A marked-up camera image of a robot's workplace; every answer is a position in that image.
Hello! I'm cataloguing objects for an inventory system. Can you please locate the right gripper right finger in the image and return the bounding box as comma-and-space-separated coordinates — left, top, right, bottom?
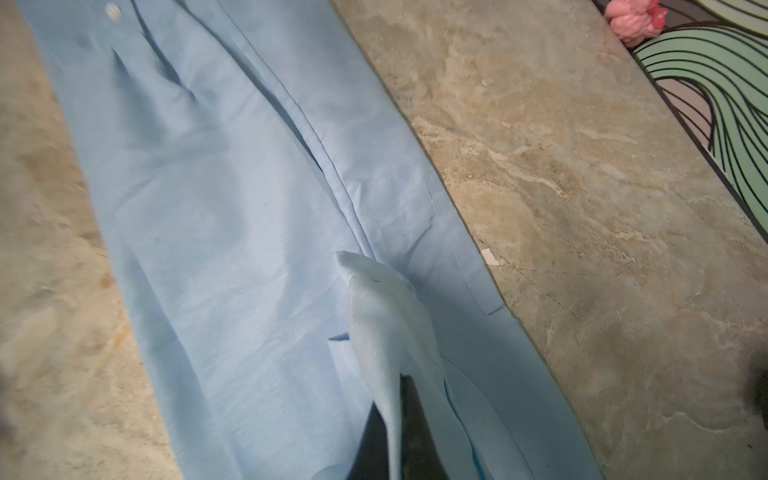
400, 376, 448, 480

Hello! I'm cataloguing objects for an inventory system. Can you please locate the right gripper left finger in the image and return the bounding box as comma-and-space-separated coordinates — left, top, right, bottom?
346, 404, 389, 480

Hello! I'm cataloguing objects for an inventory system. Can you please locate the light blue long sleeve shirt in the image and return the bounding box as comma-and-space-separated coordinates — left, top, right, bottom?
18, 1, 601, 479

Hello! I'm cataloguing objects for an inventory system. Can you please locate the pink toy at back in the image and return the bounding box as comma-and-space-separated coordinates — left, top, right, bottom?
603, 0, 668, 48

